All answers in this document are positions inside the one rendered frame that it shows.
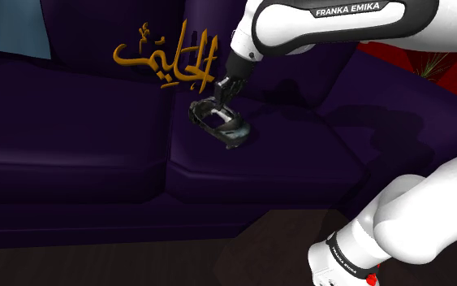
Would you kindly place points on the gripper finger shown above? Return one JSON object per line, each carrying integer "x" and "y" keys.
{"x": 221, "y": 92}
{"x": 237, "y": 87}

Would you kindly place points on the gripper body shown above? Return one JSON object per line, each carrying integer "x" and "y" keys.
{"x": 237, "y": 67}

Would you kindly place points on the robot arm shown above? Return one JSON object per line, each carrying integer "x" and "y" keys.
{"x": 410, "y": 214}

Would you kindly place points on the golden calligraphy ornament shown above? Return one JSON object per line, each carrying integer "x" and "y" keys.
{"x": 202, "y": 59}

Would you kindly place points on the dark purple sofa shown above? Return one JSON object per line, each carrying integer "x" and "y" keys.
{"x": 73, "y": 119}

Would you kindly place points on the light blue cushion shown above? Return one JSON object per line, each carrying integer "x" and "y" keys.
{"x": 18, "y": 27}

